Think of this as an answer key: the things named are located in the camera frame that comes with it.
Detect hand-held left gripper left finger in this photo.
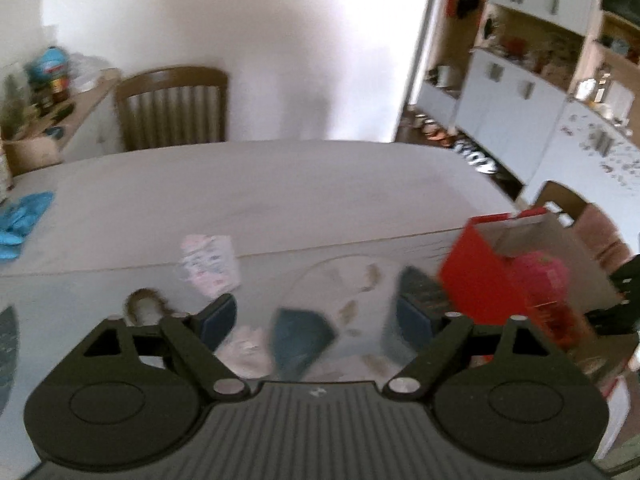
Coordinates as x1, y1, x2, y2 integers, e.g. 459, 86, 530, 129
62, 294, 251, 402

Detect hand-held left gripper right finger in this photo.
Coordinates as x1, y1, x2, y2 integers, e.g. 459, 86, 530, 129
382, 297, 571, 402

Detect white cardboard box red rim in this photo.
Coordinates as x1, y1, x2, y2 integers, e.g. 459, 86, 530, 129
437, 211, 628, 401

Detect pink plush ball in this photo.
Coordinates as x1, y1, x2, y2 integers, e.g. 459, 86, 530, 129
510, 252, 571, 311

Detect pink towel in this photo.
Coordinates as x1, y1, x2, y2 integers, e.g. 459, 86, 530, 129
575, 205, 633, 271

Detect white printed tissue packet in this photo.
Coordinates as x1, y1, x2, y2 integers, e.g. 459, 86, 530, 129
180, 234, 241, 297

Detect round fish printed placemat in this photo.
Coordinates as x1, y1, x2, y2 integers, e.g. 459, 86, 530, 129
270, 255, 446, 383

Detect brown scrunchie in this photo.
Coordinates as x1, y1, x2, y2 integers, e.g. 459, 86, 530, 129
124, 287, 171, 328

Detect wooden chair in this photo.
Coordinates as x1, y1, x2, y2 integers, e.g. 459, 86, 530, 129
532, 180, 591, 221
115, 66, 230, 152

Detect white stickered cabinet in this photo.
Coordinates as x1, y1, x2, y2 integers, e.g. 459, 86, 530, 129
520, 100, 640, 241

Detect patterned slippers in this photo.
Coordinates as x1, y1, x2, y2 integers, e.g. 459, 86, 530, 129
452, 140, 498, 176

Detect white container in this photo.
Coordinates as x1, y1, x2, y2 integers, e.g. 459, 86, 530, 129
607, 82, 633, 118

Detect brown shoes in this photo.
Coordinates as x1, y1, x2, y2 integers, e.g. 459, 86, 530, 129
417, 117, 453, 143

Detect glass jar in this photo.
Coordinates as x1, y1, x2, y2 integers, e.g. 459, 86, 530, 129
595, 65, 616, 103

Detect low white cabinet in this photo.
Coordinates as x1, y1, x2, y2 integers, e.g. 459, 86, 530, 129
417, 80, 461, 126

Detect blue crumpled cloth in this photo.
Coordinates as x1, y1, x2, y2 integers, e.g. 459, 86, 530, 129
0, 191, 55, 261

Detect wooden side table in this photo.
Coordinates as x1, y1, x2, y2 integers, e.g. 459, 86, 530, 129
0, 67, 123, 176

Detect white bag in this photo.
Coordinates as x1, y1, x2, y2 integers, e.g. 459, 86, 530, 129
430, 64, 463, 88

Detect brown cardboard box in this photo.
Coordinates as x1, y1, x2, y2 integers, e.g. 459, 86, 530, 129
2, 132, 63, 176

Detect clear plastic bag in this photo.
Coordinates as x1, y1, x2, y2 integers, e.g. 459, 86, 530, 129
70, 52, 113, 93

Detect colourful bottle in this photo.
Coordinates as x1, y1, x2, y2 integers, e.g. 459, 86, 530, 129
30, 46, 73, 103

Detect white cabinet with handles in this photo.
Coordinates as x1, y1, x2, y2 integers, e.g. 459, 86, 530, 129
455, 49, 568, 181

